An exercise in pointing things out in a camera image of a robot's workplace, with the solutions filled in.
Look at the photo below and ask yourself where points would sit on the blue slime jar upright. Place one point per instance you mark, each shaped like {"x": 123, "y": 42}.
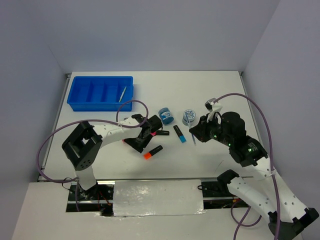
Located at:
{"x": 189, "y": 117}

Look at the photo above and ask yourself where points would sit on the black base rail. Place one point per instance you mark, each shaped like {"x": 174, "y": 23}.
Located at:
{"x": 102, "y": 201}

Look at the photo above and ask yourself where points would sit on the silver foil plate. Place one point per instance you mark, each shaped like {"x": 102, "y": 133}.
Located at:
{"x": 157, "y": 198}

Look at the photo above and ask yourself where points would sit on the blue slime jar lying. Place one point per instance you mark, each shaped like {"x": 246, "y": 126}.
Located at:
{"x": 165, "y": 116}

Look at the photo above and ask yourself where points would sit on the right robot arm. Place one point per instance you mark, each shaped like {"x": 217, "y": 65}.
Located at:
{"x": 285, "y": 214}

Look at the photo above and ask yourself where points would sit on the pink black highlighter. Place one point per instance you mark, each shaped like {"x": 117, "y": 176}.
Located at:
{"x": 161, "y": 133}

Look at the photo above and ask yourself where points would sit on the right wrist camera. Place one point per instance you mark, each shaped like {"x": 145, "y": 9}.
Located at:
{"x": 213, "y": 106}

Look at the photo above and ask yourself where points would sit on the orange black highlighter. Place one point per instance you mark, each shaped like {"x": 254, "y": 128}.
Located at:
{"x": 152, "y": 152}

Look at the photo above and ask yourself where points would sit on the green thin pen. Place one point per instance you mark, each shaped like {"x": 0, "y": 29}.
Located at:
{"x": 122, "y": 94}

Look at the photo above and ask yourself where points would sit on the blue compartment tray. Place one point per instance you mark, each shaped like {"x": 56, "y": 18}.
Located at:
{"x": 100, "y": 93}

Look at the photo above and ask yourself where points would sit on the blue thin pen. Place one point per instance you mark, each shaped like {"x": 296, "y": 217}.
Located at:
{"x": 190, "y": 126}

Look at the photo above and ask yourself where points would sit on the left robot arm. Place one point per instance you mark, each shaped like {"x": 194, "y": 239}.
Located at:
{"x": 83, "y": 144}

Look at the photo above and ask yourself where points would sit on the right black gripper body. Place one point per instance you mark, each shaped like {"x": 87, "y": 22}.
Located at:
{"x": 217, "y": 133}

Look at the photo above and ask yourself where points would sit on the blue black highlighter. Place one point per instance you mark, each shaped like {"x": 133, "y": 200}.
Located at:
{"x": 179, "y": 134}

